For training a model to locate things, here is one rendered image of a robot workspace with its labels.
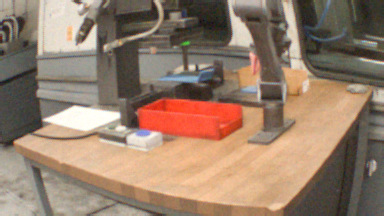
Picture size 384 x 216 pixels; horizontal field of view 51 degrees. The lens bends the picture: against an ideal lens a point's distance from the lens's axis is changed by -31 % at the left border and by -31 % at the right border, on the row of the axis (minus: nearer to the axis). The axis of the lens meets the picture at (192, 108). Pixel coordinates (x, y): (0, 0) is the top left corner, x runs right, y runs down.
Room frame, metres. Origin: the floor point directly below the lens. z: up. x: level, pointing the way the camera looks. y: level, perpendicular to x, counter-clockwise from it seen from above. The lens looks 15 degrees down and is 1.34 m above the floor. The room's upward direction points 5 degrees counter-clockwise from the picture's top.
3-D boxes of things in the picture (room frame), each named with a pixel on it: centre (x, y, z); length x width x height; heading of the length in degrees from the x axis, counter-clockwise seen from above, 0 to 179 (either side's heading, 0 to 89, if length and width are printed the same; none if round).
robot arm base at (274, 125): (1.37, -0.21, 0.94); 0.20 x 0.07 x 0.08; 145
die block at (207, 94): (1.73, 0.03, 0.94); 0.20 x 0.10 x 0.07; 145
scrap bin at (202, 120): (1.47, 0.01, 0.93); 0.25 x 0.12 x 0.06; 55
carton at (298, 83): (1.86, -0.30, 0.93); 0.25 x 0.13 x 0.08; 55
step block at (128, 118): (1.53, 0.17, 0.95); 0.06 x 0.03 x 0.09; 145
